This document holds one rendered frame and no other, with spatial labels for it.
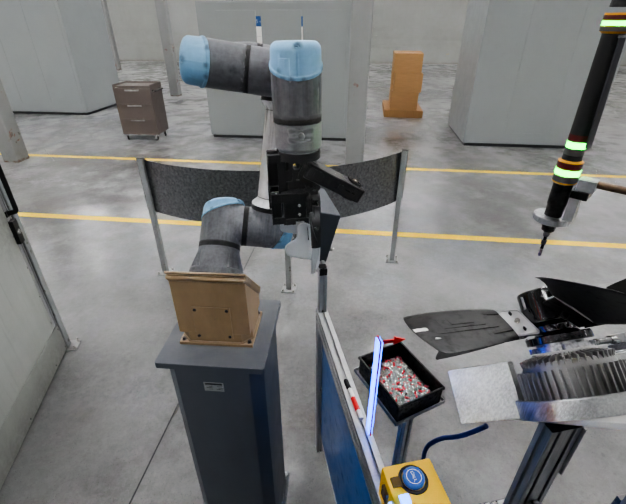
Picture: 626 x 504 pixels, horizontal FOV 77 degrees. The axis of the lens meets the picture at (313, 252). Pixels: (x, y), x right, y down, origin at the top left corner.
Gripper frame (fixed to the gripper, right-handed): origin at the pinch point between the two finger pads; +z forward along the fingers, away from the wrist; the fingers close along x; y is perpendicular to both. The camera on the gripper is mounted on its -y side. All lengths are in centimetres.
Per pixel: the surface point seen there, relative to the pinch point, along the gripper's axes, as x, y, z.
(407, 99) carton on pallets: -765, -338, 95
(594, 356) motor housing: 12, -59, 25
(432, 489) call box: 25.8, -17.3, 36.5
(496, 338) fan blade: 3.2, -41.3, 24.3
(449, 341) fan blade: 3.3, -29.7, 23.1
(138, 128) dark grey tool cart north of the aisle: -668, 181, 109
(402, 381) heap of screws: -18, -31, 59
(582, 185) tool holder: 2, -51, -11
